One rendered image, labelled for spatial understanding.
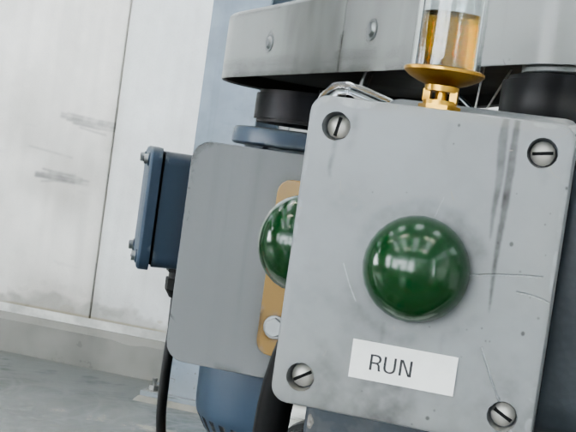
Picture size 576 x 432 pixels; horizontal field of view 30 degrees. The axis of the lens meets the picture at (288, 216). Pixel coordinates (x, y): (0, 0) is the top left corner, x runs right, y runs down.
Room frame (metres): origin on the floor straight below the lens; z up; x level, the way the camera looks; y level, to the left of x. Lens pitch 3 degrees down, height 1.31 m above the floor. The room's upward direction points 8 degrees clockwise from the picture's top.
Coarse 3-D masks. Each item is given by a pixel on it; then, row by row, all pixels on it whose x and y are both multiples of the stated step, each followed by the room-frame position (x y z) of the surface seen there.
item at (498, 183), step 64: (320, 128) 0.31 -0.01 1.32; (384, 128) 0.30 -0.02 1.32; (448, 128) 0.30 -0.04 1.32; (512, 128) 0.30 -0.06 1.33; (320, 192) 0.31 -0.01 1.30; (384, 192) 0.30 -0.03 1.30; (448, 192) 0.30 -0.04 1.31; (512, 192) 0.29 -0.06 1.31; (320, 256) 0.31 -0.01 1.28; (512, 256) 0.29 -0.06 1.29; (320, 320) 0.31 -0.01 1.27; (384, 320) 0.30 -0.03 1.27; (448, 320) 0.30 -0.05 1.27; (512, 320) 0.29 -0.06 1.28; (320, 384) 0.31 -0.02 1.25; (384, 384) 0.30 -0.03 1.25; (512, 384) 0.29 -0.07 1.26
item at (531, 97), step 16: (512, 80) 0.48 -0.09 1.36; (528, 80) 0.46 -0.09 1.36; (544, 80) 0.46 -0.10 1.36; (560, 80) 0.45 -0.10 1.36; (512, 96) 0.47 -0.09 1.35; (528, 96) 0.46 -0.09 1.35; (544, 96) 0.46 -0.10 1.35; (560, 96) 0.45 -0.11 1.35; (528, 112) 0.46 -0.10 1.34; (544, 112) 0.45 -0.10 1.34; (560, 112) 0.45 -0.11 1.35
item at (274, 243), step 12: (288, 204) 0.32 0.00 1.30; (276, 216) 0.32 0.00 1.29; (288, 216) 0.32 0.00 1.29; (264, 228) 0.33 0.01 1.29; (276, 228) 0.32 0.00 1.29; (288, 228) 0.32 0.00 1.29; (264, 240) 0.32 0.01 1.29; (276, 240) 0.32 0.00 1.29; (288, 240) 0.32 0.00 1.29; (264, 252) 0.32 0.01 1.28; (276, 252) 0.32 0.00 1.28; (288, 252) 0.32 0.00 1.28; (264, 264) 0.33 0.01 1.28; (276, 264) 0.32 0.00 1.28; (288, 264) 0.32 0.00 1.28; (276, 276) 0.32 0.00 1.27
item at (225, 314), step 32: (192, 160) 0.78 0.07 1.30; (224, 160) 0.78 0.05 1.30; (256, 160) 0.77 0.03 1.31; (288, 160) 0.76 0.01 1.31; (192, 192) 0.78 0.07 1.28; (224, 192) 0.77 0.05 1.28; (256, 192) 0.77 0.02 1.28; (288, 192) 0.75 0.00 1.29; (192, 224) 0.78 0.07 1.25; (224, 224) 0.77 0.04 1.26; (256, 224) 0.77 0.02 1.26; (192, 256) 0.78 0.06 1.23; (224, 256) 0.77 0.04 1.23; (256, 256) 0.77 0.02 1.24; (192, 288) 0.78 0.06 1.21; (224, 288) 0.77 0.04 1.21; (256, 288) 0.77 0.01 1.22; (192, 320) 0.78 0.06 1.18; (224, 320) 0.77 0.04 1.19; (256, 320) 0.76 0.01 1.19; (192, 352) 0.78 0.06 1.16; (224, 352) 0.77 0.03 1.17; (256, 352) 0.76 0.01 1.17
